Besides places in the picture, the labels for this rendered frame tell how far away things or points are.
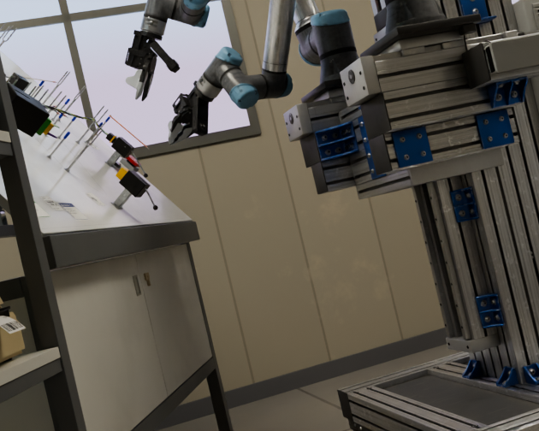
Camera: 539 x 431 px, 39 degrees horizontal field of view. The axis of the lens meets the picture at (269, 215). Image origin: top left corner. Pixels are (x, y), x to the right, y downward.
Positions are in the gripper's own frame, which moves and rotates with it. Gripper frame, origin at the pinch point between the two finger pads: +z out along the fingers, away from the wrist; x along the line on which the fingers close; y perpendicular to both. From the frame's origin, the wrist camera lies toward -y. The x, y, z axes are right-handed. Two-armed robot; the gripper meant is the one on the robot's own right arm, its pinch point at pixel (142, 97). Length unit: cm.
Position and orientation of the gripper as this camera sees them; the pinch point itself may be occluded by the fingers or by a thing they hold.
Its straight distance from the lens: 246.3
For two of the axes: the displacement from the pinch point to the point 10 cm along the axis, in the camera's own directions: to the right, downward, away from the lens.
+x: -0.6, 0.9, -9.9
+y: -9.6, -2.7, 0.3
